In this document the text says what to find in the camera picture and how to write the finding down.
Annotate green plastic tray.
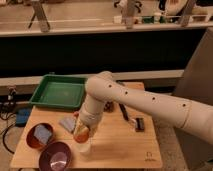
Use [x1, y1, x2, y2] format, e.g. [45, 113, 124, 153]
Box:
[30, 74, 86, 110]

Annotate blue box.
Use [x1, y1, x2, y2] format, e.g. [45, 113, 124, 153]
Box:
[15, 108, 31, 127]

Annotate white paper cup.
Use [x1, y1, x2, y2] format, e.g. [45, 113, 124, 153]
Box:
[77, 140, 91, 154]

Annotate red chili pepper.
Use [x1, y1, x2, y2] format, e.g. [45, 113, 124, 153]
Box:
[73, 111, 79, 117]

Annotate bunch of dark grapes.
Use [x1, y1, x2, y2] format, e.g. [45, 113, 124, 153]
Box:
[104, 102, 114, 112]

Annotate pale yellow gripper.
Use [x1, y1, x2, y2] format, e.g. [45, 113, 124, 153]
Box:
[73, 120, 97, 138]

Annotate black cables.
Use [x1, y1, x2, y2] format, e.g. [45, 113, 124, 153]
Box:
[0, 99, 18, 154]

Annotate blue sponge in bowl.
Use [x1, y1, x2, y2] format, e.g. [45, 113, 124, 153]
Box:
[34, 125, 52, 144]

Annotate purple bowl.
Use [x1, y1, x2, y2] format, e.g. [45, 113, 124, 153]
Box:
[39, 141, 72, 171]

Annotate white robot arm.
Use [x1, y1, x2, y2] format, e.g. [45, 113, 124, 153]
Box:
[78, 71, 213, 144]

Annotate brown bowl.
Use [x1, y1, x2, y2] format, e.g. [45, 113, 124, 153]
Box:
[26, 123, 54, 150]

